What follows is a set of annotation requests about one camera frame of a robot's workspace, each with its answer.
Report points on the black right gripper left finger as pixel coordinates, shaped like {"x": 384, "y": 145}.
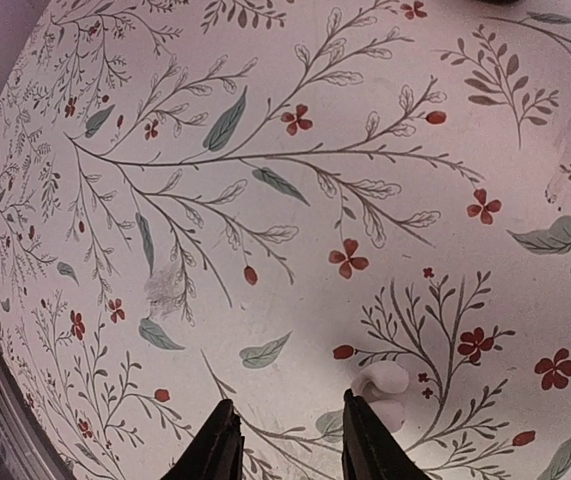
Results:
{"x": 216, "y": 452}

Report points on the white clip earbud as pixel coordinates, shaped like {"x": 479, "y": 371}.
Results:
{"x": 382, "y": 385}

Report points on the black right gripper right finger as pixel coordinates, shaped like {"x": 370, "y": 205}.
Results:
{"x": 370, "y": 452}

